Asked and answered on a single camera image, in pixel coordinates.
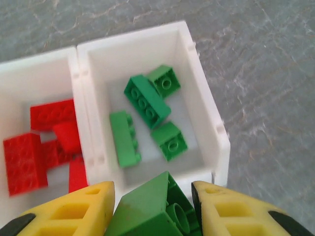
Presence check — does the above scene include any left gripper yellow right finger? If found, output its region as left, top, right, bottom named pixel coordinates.
left=191, top=180, right=315, bottom=236

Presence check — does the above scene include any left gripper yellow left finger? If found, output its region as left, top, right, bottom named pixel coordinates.
left=7, top=181, right=116, bottom=236

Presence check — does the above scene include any small red lego brick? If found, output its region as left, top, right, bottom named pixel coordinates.
left=68, top=157, right=89, bottom=194

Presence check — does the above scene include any green sloped lego brick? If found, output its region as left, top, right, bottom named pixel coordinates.
left=104, top=171, right=204, bottom=236

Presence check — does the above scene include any light green long lego brick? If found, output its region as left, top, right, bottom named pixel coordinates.
left=109, top=110, right=142, bottom=169

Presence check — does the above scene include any long red lego brick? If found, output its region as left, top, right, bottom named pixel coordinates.
left=30, top=99, right=76, bottom=130

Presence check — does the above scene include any dark green long lego brick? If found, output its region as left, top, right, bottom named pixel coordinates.
left=124, top=74, right=172, bottom=130

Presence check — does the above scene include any white plastic bin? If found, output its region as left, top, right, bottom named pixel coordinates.
left=75, top=20, right=231, bottom=197
left=0, top=46, right=91, bottom=222

